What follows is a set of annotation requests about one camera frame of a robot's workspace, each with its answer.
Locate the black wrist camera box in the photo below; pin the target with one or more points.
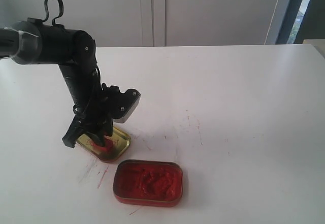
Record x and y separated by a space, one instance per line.
120 105

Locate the white zip tie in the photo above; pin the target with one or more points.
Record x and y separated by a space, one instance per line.
14 42

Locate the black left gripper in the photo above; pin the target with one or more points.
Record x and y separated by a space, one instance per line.
95 124

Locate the white cabinet doors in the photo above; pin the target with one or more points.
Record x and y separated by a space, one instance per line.
124 23

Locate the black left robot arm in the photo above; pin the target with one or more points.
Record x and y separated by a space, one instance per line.
74 52

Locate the adjacent white side table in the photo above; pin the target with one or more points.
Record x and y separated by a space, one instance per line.
318 44

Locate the red rubber stamp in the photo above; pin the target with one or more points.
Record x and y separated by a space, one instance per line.
108 145

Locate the white paper sheet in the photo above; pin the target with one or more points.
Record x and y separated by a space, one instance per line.
150 118

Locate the gold tin lid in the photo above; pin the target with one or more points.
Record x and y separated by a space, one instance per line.
115 145

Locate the red ink paste tin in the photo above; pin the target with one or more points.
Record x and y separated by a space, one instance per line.
148 183

